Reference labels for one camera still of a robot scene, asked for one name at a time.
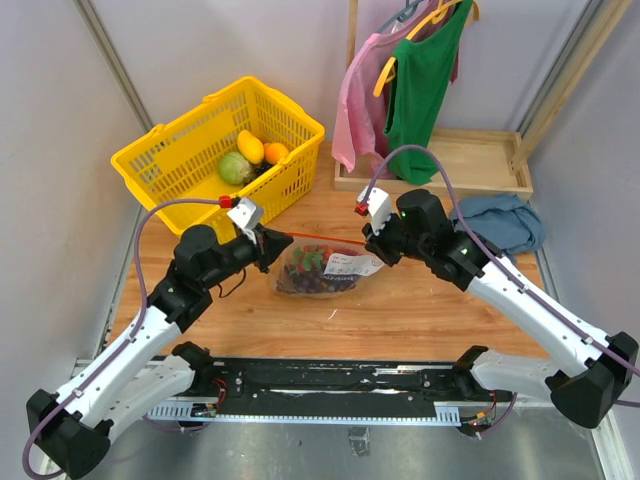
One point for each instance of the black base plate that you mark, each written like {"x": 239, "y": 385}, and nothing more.
{"x": 329, "y": 391}

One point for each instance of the green tank top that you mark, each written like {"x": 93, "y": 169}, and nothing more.
{"x": 414, "y": 99}

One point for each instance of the yellow plastic shopping basket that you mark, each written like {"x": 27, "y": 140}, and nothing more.
{"x": 176, "y": 164}

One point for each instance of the wooden clothes rack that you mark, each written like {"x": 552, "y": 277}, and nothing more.
{"x": 486, "y": 163}

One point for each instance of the dark purple toy grapes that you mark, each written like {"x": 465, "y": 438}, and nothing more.
{"x": 295, "y": 281}

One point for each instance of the grey clothes hanger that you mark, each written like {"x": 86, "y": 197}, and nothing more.
{"x": 401, "y": 16}

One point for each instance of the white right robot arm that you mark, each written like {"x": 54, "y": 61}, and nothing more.
{"x": 588, "y": 369}

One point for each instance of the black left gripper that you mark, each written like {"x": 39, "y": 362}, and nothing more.
{"x": 266, "y": 245}

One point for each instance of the aluminium frame rail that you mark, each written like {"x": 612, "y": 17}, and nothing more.
{"x": 194, "y": 392}

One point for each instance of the clear zip top bag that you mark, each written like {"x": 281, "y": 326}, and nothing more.
{"x": 363, "y": 264}

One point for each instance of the pink shirt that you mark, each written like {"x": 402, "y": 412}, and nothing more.
{"x": 361, "y": 117}

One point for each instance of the yellow toy mango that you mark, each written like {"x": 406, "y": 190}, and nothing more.
{"x": 250, "y": 147}

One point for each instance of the green toy cabbage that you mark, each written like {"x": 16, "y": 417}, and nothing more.
{"x": 234, "y": 169}

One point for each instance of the orange toy fruit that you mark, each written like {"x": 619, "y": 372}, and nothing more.
{"x": 275, "y": 152}

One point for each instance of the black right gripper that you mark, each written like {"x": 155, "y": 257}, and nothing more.
{"x": 375, "y": 239}

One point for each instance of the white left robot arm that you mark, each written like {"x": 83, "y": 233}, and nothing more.
{"x": 76, "y": 425}

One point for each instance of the red toy strawberries bunch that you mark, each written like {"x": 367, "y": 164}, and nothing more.
{"x": 314, "y": 258}

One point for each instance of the blue crumpled cloth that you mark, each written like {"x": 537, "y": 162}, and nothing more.
{"x": 504, "y": 220}

